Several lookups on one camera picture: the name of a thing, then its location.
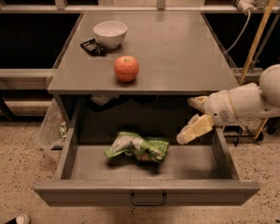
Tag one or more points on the grey metal cabinet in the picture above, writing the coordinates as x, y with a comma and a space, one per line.
175, 50

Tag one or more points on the white shoe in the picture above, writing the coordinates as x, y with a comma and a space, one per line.
21, 219

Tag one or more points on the grey open top drawer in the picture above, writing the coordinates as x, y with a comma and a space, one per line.
202, 173

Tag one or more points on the black drawer handle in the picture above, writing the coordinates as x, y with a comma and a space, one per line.
144, 199

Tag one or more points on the white ceramic bowl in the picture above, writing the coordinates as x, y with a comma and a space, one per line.
110, 34

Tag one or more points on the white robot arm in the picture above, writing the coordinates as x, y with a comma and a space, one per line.
269, 92

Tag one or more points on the black snack packet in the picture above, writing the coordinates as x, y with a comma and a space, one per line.
93, 48

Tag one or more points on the red apple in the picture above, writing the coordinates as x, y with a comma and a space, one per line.
126, 68

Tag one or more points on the black cart base with wheel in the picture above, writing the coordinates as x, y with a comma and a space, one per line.
237, 132

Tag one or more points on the clear plastic bag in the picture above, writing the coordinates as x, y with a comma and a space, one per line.
53, 130

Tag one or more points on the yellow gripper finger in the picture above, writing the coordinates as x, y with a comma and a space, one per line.
198, 103
196, 127

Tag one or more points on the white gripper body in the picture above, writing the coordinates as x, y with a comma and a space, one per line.
219, 107

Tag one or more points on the green rice chip bag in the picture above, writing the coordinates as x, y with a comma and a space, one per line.
152, 149

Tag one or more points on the yellow wooden ladder frame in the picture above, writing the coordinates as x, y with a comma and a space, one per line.
258, 41

